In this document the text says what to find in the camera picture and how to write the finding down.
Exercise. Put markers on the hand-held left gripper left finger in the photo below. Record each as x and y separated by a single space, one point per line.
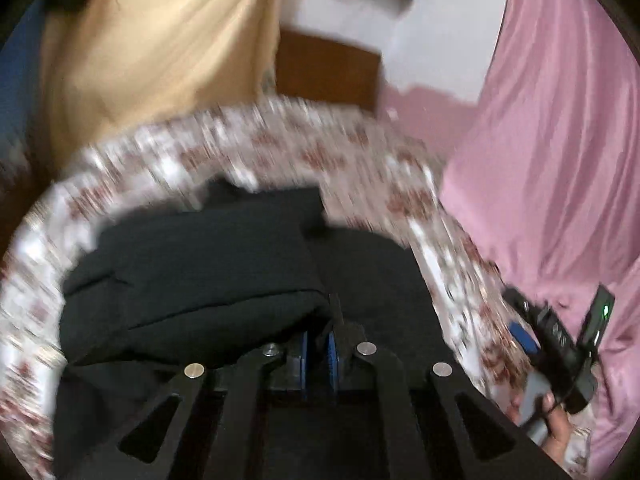
298 356

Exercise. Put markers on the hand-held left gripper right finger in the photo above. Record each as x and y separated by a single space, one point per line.
332 357

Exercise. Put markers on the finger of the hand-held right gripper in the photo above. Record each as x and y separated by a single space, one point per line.
524 337

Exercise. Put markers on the black garment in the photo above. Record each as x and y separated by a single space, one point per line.
210 280

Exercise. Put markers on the person's right hand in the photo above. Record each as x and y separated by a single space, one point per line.
559 432

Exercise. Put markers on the floral patterned bedspread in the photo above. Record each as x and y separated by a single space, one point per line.
350 155

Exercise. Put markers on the pink curtain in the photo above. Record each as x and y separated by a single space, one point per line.
550 135

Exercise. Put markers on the brown wooden headboard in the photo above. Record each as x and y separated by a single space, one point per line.
327 72

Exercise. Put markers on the yellow curtain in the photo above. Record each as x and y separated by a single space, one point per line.
150 50

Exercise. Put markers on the blue cloth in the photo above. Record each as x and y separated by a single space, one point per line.
20 85

